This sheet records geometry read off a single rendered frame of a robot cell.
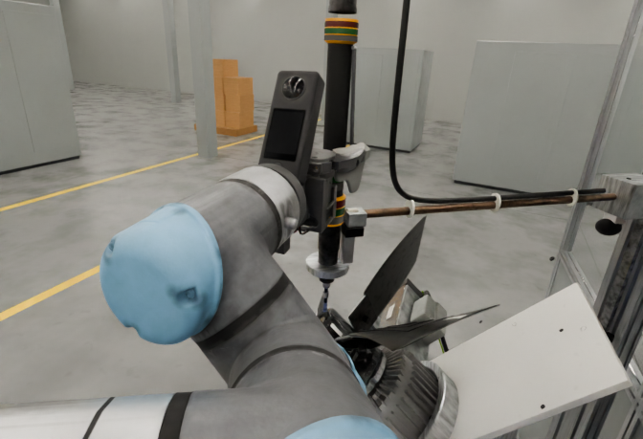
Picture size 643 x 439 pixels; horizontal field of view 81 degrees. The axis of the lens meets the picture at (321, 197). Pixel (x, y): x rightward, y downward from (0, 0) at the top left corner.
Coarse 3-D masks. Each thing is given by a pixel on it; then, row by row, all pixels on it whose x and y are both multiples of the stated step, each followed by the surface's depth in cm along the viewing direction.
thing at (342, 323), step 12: (324, 312) 82; (336, 312) 78; (324, 324) 74; (336, 324) 75; (348, 324) 78; (336, 336) 74; (348, 348) 74; (372, 348) 76; (360, 360) 75; (372, 360) 74; (360, 372) 72; (372, 372) 73
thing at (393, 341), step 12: (480, 312) 58; (408, 324) 58; (420, 324) 55; (432, 324) 52; (444, 324) 50; (360, 336) 60; (372, 336) 56; (384, 336) 54; (396, 336) 52; (408, 336) 50; (420, 336) 48; (396, 348) 47
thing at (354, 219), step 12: (348, 216) 57; (360, 216) 58; (348, 228) 58; (360, 228) 58; (348, 240) 59; (348, 252) 60; (312, 264) 60; (336, 264) 60; (348, 264) 60; (324, 276) 58; (336, 276) 58
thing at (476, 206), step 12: (444, 204) 63; (456, 204) 64; (468, 204) 64; (480, 204) 65; (492, 204) 65; (504, 204) 66; (516, 204) 66; (528, 204) 67; (540, 204) 68; (552, 204) 69; (372, 216) 59; (384, 216) 60
